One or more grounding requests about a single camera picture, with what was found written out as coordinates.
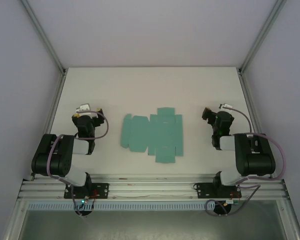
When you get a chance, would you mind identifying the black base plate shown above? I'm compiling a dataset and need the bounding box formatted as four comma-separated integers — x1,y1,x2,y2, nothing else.
193,182,241,200
63,182,110,200

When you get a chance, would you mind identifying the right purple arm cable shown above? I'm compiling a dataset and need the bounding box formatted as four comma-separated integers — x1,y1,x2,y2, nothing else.
206,104,287,217

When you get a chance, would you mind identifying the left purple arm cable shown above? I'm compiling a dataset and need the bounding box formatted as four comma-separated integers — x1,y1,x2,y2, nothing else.
46,111,109,216

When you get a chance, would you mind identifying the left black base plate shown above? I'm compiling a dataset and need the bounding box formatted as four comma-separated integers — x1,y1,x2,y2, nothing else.
63,182,110,200

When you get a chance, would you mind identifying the right aluminium frame post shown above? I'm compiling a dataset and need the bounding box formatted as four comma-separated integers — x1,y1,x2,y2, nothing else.
238,0,288,74

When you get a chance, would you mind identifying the left aluminium frame post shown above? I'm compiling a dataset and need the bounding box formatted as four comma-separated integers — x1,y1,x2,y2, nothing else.
21,0,67,75

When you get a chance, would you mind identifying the aluminium table side rail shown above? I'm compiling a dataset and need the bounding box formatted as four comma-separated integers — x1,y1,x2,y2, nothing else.
30,69,67,181
237,69,285,180

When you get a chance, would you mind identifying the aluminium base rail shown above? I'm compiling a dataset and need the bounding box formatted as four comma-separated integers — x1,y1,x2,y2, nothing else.
17,174,290,201

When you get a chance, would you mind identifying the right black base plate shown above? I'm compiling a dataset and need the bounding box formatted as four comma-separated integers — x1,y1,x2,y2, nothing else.
193,182,241,200

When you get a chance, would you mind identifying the teal paper box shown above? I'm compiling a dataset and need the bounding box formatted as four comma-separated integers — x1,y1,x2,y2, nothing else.
119,106,185,165

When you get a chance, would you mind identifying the aluminium frame post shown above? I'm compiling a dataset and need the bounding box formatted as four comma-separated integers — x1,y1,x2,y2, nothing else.
21,0,67,75
238,0,288,74

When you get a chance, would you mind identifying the right aluminium table side rail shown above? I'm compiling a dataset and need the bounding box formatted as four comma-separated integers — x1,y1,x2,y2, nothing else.
237,69,285,180

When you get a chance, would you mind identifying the grey slotted cable duct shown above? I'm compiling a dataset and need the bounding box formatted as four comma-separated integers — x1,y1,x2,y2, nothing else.
27,202,232,211

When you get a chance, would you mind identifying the left aluminium table side rail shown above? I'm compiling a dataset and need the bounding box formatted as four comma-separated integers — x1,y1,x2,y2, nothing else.
30,69,67,181

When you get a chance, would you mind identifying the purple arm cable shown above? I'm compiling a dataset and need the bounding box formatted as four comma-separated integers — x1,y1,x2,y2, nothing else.
206,104,287,217
46,111,109,216

